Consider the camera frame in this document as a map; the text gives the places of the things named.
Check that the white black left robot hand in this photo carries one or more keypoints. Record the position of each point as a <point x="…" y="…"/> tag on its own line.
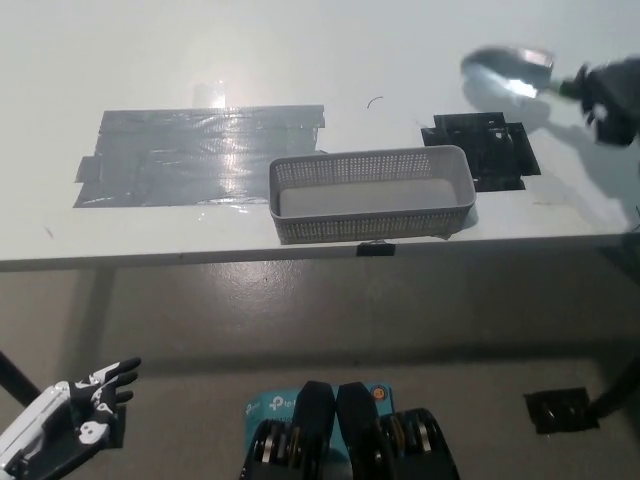
<point x="55" y="410"/>

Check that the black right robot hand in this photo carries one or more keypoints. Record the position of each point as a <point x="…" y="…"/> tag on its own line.
<point x="617" y="100"/>

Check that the black tape patch on desk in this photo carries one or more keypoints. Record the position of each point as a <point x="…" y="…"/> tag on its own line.
<point x="480" y="150"/>

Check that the black table leg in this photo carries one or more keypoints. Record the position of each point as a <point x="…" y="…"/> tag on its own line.
<point x="20" y="382"/>
<point x="620" y="385"/>

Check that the black floor tape patch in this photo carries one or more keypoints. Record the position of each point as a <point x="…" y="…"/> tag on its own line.
<point x="120" y="425"/>
<point x="550" y="410"/>

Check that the teal tp-link box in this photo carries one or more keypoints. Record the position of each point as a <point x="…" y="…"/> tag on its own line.
<point x="272" y="405"/>

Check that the small black tape strip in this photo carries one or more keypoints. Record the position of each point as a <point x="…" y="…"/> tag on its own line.
<point x="376" y="249"/>

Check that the grey perforated plastic basket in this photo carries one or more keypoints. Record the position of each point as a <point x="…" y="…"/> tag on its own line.
<point x="360" y="227"/>

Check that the grey duct tape patch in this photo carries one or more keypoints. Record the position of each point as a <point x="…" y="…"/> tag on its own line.
<point x="175" y="155"/>

